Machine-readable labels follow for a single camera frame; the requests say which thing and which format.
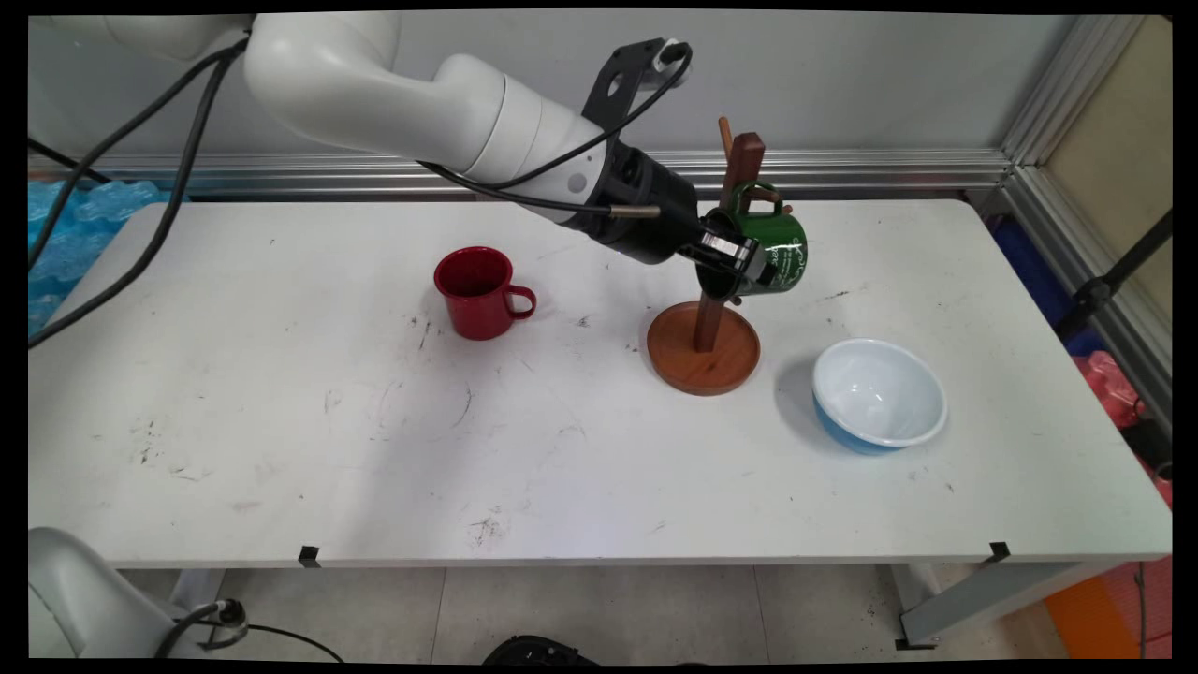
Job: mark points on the black round object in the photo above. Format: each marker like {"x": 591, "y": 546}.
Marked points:
{"x": 538, "y": 651}

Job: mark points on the light blue bowl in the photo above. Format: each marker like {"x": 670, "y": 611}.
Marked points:
{"x": 880, "y": 393}

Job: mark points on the aluminium frame corner post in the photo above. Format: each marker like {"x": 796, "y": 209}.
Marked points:
{"x": 1048, "y": 84}

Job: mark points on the aluminium frame side rail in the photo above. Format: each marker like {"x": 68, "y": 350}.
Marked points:
{"x": 1076, "y": 271}

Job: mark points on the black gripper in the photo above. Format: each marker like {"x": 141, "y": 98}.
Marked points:
{"x": 655, "y": 187}

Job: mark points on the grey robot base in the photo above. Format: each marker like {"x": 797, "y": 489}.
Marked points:
{"x": 84, "y": 599}

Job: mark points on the black tripod stand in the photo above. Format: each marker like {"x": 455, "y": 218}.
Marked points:
{"x": 1104, "y": 281}

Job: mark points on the red enamel mug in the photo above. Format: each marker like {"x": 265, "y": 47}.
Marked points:
{"x": 477, "y": 295}

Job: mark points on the blue foam block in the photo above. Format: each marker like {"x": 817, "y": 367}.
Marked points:
{"x": 1039, "y": 281}

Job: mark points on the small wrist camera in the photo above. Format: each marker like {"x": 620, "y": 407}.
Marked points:
{"x": 676, "y": 56}

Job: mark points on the black tape marker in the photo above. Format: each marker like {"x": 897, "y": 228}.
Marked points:
{"x": 310, "y": 557}
{"x": 1000, "y": 552}

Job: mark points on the grey table leg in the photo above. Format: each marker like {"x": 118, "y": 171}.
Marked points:
{"x": 992, "y": 599}

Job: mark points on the wooden mug tree stand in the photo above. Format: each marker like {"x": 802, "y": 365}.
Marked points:
{"x": 702, "y": 365}

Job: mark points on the blue bubble wrap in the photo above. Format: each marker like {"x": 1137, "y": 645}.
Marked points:
{"x": 75, "y": 234}

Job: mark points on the green enamel mug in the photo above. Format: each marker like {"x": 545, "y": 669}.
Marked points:
{"x": 786, "y": 253}

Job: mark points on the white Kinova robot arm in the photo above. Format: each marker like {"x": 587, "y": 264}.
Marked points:
{"x": 374, "y": 84}

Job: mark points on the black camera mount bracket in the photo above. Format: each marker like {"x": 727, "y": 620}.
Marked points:
{"x": 618, "y": 80}

